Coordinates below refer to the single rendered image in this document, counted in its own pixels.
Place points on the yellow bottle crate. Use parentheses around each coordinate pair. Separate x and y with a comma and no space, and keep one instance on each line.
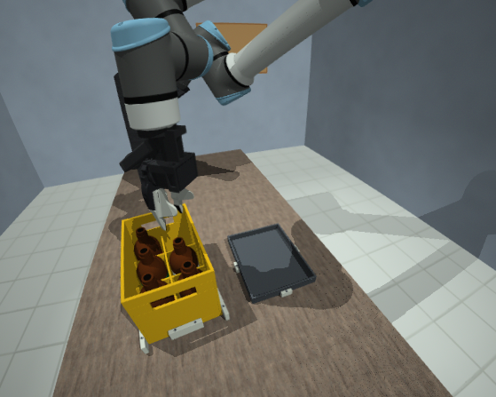
(154,323)

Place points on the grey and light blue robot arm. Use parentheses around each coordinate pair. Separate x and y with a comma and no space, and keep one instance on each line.
(151,58)

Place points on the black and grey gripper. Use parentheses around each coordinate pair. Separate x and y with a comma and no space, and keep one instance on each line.
(166,144)

